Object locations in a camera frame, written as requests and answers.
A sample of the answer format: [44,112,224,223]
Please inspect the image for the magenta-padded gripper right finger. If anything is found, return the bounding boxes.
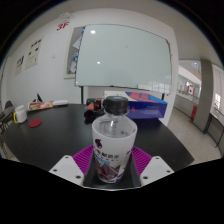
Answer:
[128,145,175,188]

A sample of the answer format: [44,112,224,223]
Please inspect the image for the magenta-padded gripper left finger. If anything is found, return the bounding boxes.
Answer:
[49,144,101,188]

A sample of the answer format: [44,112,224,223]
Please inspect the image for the clear bottle with black cap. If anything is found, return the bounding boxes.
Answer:
[91,95,138,184]

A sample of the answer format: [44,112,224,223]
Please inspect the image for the flat round red coaster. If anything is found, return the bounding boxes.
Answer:
[28,118,43,129]

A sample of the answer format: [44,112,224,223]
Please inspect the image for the black and red device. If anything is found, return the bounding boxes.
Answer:
[83,97,106,124]

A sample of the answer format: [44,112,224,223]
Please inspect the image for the blue cardboard box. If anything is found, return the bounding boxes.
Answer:
[103,90,169,120]

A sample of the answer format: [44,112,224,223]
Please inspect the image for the dark grey chair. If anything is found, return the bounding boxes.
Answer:
[4,99,15,111]

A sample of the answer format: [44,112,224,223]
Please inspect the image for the grey notice board with papers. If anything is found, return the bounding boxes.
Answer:
[63,25,86,80]

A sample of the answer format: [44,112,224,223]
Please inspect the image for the large glass whiteboard on stand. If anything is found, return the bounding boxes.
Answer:
[74,23,173,104]

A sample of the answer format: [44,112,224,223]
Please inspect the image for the red floor number sign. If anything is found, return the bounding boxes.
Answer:
[55,21,71,32]

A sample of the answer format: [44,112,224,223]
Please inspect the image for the white mug with yellow handle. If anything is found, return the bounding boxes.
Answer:
[12,104,28,125]

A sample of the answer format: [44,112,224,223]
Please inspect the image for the small white wall poster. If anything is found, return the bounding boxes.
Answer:
[14,54,26,76]

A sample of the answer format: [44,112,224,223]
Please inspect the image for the large white wall poster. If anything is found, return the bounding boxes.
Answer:
[25,35,45,70]

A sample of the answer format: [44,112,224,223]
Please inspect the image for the white wall-mounted fixture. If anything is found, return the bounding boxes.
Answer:
[59,12,75,22]

